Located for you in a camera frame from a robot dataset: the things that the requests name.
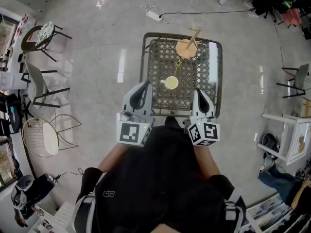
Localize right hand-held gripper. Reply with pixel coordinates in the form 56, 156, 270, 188
183, 88, 221, 147

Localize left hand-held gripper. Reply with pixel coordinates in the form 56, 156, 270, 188
116, 81, 156, 147

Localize cream ceramic mug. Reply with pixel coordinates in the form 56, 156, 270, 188
160, 76, 179, 90

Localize green stick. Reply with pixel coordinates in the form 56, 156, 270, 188
173, 59, 183, 79

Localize person's left forearm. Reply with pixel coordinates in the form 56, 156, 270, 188
98, 142, 131, 174

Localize person's right forearm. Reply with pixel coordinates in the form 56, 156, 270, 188
193, 143, 221, 182

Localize black lattice metal table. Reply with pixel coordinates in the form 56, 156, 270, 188
139, 32, 223, 118

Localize wooden mug tree stand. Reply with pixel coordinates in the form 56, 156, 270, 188
175, 27, 203, 59

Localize black round device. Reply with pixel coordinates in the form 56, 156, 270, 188
261, 133, 280, 155

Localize person's black clothing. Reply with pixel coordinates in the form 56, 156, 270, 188
72, 124, 248, 233

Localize white power strip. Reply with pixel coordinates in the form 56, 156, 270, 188
145, 10, 163, 22

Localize white table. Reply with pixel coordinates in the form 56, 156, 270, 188
257, 113, 311, 166

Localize white seat cushion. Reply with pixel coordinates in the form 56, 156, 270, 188
42, 122, 60, 155

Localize grey chair with black legs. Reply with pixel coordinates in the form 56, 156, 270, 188
24, 62, 71, 109
276, 63, 311, 99

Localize patterned round seat cushion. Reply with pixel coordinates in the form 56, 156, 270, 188
35, 21, 54, 49

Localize white storage shelf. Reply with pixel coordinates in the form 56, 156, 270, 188
242, 195, 311, 233

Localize black metal chair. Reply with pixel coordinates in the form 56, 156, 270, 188
20, 21, 73, 62

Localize pink stool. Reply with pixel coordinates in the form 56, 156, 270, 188
283, 7, 303, 29

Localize white box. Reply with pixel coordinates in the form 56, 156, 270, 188
0, 71, 30, 91

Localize black floor cable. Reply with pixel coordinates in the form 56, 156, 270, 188
159, 7, 255, 18

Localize white floor cable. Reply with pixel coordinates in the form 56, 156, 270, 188
122, 0, 176, 24

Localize gold wire chair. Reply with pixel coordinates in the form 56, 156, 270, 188
21, 114, 83, 158

